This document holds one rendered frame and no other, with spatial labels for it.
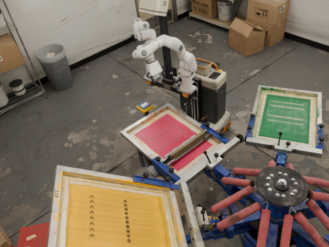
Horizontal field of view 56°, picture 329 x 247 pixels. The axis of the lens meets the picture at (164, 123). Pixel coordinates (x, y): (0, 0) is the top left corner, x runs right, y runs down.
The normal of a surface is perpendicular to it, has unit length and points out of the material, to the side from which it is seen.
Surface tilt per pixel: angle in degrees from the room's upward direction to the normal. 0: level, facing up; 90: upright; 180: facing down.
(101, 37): 90
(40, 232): 0
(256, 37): 90
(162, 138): 0
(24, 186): 0
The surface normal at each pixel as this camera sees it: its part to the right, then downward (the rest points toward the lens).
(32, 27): 0.64, 0.47
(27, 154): -0.11, -0.74
